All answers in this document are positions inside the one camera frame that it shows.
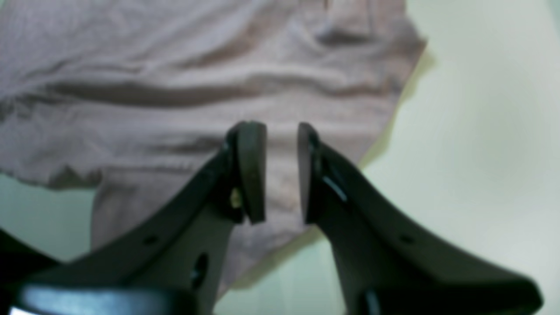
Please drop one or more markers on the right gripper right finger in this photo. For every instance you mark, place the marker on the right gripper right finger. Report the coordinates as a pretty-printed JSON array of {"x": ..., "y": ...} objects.
[{"x": 388, "y": 264}]

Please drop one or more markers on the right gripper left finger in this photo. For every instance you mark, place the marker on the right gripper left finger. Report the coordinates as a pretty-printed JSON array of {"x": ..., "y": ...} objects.
[{"x": 172, "y": 263}]

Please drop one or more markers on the mauve pink t-shirt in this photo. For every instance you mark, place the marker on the mauve pink t-shirt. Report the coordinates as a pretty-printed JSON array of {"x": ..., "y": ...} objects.
[{"x": 134, "y": 96}]

